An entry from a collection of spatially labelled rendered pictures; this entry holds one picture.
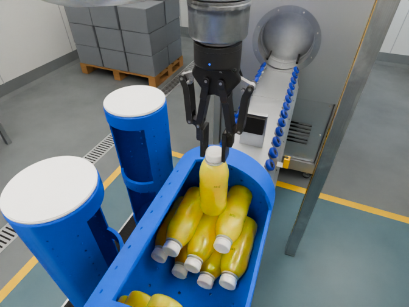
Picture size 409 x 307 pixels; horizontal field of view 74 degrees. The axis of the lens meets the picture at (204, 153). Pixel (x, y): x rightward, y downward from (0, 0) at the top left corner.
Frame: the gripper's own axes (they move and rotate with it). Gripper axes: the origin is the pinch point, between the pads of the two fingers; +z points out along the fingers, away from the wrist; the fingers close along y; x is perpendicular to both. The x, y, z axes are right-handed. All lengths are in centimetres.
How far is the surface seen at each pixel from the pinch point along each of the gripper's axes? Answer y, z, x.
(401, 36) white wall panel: -134, 92, -433
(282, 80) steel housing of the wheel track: -3, 39, -118
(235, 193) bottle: -4.2, 19.5, -5.6
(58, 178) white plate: 51, 28, 1
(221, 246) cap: -5.0, 21.6, 8.8
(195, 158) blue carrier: 6.3, 9.8, -4.3
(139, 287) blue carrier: 11.0, 30.7, 20.1
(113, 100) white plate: 64, 28, -47
